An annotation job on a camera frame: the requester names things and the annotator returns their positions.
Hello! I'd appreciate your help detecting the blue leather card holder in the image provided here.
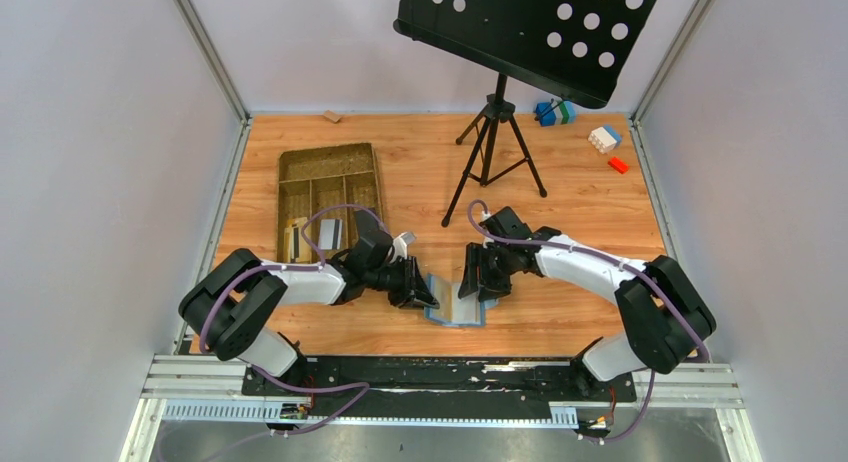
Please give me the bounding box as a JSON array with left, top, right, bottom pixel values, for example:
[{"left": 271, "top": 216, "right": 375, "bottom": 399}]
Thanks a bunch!
[{"left": 424, "top": 273, "right": 498, "bottom": 328}]

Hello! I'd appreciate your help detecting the silver credit card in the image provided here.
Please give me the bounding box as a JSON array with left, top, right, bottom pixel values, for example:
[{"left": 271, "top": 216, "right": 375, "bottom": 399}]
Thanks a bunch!
[{"left": 318, "top": 218, "right": 344, "bottom": 251}]

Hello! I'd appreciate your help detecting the gold credit card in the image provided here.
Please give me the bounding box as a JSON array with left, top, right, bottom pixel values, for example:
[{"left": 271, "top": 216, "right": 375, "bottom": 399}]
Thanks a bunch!
[{"left": 281, "top": 217, "right": 312, "bottom": 264}]

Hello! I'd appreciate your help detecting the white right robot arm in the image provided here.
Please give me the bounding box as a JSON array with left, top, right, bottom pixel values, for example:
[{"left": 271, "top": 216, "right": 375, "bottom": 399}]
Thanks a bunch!
[{"left": 459, "top": 207, "right": 717, "bottom": 382}]

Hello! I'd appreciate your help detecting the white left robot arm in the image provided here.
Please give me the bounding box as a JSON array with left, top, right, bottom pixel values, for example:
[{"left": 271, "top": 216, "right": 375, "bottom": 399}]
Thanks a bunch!
[{"left": 178, "top": 229, "right": 440, "bottom": 377}]

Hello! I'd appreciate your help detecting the black credit card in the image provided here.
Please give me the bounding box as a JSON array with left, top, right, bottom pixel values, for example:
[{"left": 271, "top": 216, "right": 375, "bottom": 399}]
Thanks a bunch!
[{"left": 353, "top": 209, "right": 382, "bottom": 238}]

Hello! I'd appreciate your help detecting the woven compartment tray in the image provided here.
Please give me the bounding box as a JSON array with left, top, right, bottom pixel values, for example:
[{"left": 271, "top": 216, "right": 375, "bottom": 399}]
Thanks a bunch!
[{"left": 276, "top": 142, "right": 387, "bottom": 262}]

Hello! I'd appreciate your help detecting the red toy block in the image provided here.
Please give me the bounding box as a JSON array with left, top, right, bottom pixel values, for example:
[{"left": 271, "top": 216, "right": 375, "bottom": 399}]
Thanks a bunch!
[{"left": 608, "top": 157, "right": 630, "bottom": 174}]

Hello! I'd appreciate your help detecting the small wooden block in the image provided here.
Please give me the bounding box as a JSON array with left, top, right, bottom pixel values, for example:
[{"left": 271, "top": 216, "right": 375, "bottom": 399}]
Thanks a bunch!
[{"left": 323, "top": 110, "right": 342, "bottom": 124}]

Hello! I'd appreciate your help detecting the white blue toy block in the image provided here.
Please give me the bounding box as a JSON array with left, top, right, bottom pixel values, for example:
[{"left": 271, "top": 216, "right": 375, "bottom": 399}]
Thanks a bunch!
[{"left": 588, "top": 125, "right": 623, "bottom": 154}]

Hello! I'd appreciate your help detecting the blue green toy block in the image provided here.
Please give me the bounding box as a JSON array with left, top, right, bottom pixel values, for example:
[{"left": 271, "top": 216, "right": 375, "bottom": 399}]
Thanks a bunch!
[{"left": 534, "top": 100, "right": 577, "bottom": 127}]

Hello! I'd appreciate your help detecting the black music stand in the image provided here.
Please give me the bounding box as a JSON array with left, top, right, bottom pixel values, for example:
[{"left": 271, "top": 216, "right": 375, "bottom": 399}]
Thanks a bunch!
[{"left": 393, "top": 0, "right": 657, "bottom": 226}]

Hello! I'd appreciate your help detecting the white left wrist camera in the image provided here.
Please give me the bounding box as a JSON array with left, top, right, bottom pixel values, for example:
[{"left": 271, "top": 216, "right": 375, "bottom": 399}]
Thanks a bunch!
[{"left": 389, "top": 232, "right": 416, "bottom": 262}]

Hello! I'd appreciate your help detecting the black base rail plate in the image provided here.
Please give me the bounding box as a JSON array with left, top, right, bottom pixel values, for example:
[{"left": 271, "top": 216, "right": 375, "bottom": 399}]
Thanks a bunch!
[{"left": 282, "top": 356, "right": 637, "bottom": 420}]

